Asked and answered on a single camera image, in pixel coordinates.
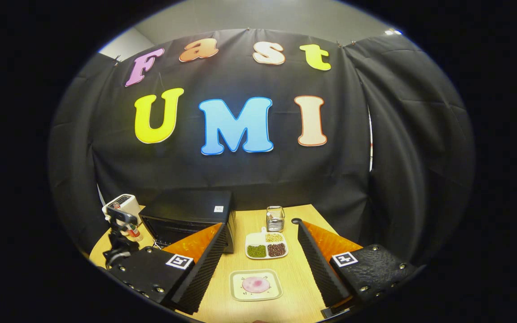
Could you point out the green mung beans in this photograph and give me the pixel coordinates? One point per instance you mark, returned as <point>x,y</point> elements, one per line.
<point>256,251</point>

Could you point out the white divided dish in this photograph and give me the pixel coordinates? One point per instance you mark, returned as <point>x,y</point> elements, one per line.
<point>255,237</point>

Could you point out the glass toothpick holder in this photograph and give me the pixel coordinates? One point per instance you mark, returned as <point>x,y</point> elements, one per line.
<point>275,220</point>

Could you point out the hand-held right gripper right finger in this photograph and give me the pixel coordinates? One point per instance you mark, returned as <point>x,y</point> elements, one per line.
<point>319,269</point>

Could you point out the dark red beans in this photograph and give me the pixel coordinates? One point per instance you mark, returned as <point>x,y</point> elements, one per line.
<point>276,250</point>

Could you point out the cream square plate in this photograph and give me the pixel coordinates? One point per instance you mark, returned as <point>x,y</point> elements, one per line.
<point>236,291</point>

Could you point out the white toaster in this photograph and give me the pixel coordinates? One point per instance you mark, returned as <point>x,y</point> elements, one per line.
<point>121,202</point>

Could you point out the black electric oven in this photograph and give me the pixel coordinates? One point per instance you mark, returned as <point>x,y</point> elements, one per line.
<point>186,206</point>

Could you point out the black backdrop cloth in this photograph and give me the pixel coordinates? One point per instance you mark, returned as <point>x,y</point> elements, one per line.
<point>249,175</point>

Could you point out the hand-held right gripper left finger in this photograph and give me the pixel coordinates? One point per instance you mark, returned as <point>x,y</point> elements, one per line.
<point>204,273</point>

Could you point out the clear red label plastic bottle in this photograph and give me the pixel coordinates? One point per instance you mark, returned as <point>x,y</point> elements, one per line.
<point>133,233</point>

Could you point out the pink round food slice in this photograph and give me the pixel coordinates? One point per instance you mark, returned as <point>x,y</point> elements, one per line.
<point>256,285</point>

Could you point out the ceiling light panel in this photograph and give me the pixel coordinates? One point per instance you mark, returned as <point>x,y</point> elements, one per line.
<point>393,32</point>

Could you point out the yellow soybeans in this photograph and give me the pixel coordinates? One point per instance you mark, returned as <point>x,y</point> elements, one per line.
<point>274,237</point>

